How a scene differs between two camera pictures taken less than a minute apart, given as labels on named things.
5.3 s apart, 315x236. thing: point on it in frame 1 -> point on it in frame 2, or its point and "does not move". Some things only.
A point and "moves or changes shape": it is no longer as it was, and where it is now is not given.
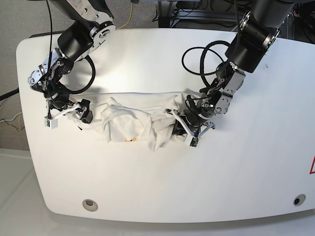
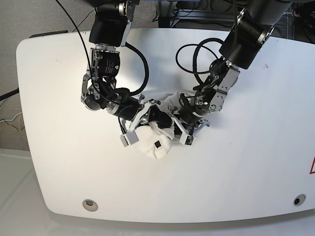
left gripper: (57, 95) -> (127, 107)
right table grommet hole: (299, 199) does not move
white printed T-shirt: (139, 117) moves or changes shape
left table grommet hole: (90, 205) does not move
